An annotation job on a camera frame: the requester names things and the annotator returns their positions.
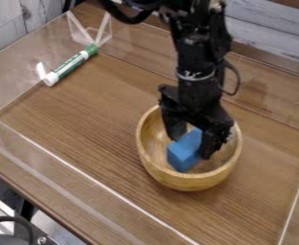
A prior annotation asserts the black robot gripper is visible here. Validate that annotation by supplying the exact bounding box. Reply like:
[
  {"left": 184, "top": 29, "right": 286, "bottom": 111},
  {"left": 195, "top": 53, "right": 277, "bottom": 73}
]
[{"left": 158, "top": 71, "right": 235, "bottom": 161}]

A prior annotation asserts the blue rectangular block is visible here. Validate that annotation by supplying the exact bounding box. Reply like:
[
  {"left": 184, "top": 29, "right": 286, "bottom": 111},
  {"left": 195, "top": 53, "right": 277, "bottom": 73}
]
[{"left": 167, "top": 128, "right": 202, "bottom": 172}]

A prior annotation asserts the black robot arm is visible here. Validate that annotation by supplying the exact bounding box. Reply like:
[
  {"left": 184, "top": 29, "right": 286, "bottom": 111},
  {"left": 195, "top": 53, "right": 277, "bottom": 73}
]
[{"left": 99, "top": 0, "right": 238, "bottom": 159}]

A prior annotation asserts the brown wooden bowl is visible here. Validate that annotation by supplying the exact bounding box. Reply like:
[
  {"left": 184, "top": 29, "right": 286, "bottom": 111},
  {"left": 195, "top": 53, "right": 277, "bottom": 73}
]
[{"left": 135, "top": 105, "right": 243, "bottom": 191}]

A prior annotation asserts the green white marker pen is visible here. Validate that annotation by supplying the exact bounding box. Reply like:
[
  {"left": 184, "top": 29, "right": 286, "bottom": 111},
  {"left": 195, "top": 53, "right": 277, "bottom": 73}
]
[{"left": 44, "top": 43, "right": 99, "bottom": 87}]

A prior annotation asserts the clear acrylic corner bracket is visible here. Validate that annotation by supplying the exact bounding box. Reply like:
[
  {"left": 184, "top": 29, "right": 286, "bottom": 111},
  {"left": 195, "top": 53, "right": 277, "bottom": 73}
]
[{"left": 67, "top": 11, "right": 112, "bottom": 47}]

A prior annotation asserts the black cable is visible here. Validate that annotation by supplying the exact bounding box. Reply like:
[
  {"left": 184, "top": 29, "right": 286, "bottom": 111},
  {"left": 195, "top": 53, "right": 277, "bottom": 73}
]
[{"left": 0, "top": 214, "right": 32, "bottom": 245}]

